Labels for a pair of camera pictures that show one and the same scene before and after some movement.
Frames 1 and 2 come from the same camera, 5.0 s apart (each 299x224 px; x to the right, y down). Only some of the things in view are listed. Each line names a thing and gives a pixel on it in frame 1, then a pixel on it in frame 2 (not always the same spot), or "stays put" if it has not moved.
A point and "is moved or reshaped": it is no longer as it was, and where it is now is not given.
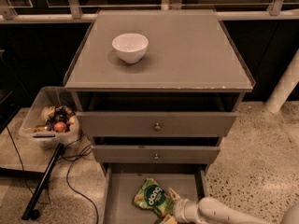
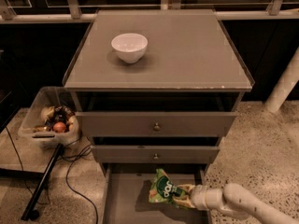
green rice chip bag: x=153 y=196 is moved or reshaped
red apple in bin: x=60 y=127 stays put
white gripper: x=181 y=209 → x=198 y=197
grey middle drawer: x=152 y=154 stays put
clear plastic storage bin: x=53 y=118 stays put
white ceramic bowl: x=131 y=48 stays put
